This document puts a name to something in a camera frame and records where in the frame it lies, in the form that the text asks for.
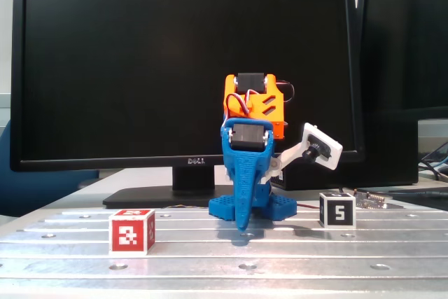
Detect blue and black cable bundle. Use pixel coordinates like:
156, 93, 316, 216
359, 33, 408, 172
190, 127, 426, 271
418, 141, 448, 183

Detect aluminium slotted base plate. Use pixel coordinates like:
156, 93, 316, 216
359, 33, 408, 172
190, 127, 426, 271
0, 206, 448, 299

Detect black cube with number five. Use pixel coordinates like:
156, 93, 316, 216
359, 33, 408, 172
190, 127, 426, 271
318, 192, 357, 229

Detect black monitor without logo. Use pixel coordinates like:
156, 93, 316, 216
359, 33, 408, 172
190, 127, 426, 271
356, 0, 448, 121

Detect black Dell monitor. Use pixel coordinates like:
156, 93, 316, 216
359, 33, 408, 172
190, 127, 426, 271
9, 0, 365, 209

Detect red cube with white pattern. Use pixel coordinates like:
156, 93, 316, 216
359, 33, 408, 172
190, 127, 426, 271
108, 209, 156, 256

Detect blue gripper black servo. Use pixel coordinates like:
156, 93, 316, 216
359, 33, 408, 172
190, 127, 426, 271
220, 118, 275, 234

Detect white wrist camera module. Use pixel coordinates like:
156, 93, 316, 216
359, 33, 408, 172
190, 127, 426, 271
269, 122, 344, 184

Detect thin multicoloured wires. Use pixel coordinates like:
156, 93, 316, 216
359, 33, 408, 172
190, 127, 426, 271
162, 203, 211, 209

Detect small bare circuit board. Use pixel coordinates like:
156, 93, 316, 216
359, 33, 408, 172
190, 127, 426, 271
355, 189, 403, 209

